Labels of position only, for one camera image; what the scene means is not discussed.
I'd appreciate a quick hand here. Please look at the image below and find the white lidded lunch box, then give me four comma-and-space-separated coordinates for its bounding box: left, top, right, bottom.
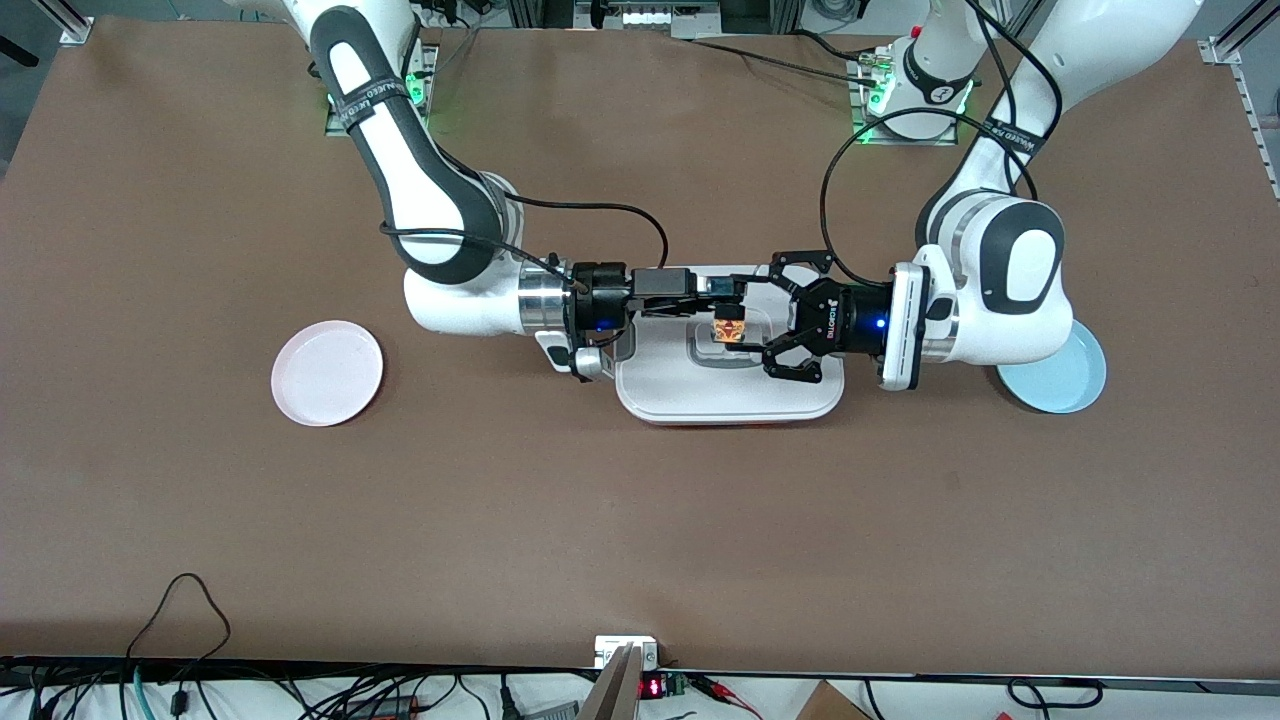
613, 265, 847, 427

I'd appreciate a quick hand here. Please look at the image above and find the light blue round plate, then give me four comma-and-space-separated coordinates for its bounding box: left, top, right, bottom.
995, 320, 1108, 415

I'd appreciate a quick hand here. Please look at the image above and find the white light bar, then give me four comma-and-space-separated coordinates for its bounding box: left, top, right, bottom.
620, 5, 723, 31

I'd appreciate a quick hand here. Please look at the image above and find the pink round plate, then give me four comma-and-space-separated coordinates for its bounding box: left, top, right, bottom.
271, 320, 385, 428

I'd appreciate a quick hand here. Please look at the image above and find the brown cardboard box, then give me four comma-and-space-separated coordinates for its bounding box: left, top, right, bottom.
795, 680, 873, 720

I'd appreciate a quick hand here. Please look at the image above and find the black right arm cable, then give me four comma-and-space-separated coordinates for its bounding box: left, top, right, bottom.
380, 195, 669, 293

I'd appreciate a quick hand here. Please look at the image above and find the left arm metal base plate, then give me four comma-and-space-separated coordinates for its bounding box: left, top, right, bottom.
850, 55, 959, 148

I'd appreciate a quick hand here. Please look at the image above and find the black cable to base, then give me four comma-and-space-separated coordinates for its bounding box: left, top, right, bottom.
690, 38, 881, 83

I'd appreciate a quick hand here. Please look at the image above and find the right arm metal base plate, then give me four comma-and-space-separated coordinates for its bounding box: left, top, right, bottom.
325, 45, 439, 136

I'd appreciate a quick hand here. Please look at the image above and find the small white mount box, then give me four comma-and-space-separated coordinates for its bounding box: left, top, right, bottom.
594, 635, 660, 670

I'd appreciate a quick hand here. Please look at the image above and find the aluminium mount bar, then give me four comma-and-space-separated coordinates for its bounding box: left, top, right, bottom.
578, 645, 646, 720

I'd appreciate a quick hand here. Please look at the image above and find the black coiled cable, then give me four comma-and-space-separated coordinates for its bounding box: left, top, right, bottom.
1005, 678, 1104, 711

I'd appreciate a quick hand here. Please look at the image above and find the aluminium frame post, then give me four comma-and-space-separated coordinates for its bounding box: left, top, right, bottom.
40, 0, 96, 46
1208, 0, 1280, 201

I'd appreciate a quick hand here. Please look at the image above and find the black looped cable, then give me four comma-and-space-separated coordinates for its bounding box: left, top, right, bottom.
125, 572, 233, 666

